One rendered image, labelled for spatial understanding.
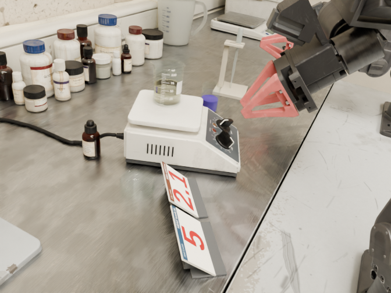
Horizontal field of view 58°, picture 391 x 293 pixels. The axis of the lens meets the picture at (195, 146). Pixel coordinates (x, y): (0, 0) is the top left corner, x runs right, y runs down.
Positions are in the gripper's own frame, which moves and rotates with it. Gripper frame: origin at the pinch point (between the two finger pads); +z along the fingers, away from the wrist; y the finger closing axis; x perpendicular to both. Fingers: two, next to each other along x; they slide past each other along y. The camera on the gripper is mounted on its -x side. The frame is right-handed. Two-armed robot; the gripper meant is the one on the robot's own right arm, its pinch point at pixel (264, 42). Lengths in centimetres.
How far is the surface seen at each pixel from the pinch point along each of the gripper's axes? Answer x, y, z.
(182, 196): 11.5, 46.1, 5.3
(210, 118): 7.5, 28.3, 5.6
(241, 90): 13.1, 0.1, 3.2
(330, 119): 14.2, 3.7, -19.4
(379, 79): 36, -101, -56
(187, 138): 7.0, 37.2, 7.4
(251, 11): 9, -78, 12
